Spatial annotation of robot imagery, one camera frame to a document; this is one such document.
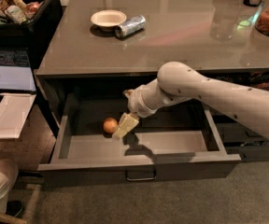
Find orange fruit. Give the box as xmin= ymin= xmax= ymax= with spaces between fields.
xmin=103 ymin=118 xmax=118 ymax=133

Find dark right side drawers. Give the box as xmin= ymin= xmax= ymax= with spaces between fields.
xmin=207 ymin=72 xmax=269 ymax=161

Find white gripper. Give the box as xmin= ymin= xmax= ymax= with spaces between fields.
xmin=112 ymin=85 xmax=156 ymax=139

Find wooden chair leg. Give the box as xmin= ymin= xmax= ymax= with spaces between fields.
xmin=0 ymin=213 xmax=28 ymax=224

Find black shoe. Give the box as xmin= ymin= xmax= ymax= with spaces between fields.
xmin=6 ymin=201 xmax=23 ymax=217

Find black bin of snacks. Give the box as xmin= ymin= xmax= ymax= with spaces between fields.
xmin=0 ymin=0 xmax=63 ymax=52

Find white paper sheet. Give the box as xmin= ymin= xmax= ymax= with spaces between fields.
xmin=0 ymin=93 xmax=36 ymax=139

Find white paper bowl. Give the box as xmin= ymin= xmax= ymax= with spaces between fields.
xmin=91 ymin=10 xmax=127 ymax=32

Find open grey top drawer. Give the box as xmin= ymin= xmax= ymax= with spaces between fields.
xmin=38 ymin=94 xmax=241 ymax=187

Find crushed silver blue can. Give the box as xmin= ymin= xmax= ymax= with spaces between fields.
xmin=115 ymin=15 xmax=146 ymax=38

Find silver drawer handle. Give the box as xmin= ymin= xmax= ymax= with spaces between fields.
xmin=125 ymin=171 xmax=157 ymax=182

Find grey counter cabinet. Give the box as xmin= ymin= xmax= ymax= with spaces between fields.
xmin=38 ymin=0 xmax=269 ymax=78

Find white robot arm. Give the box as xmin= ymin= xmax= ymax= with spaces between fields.
xmin=113 ymin=62 xmax=269 ymax=140

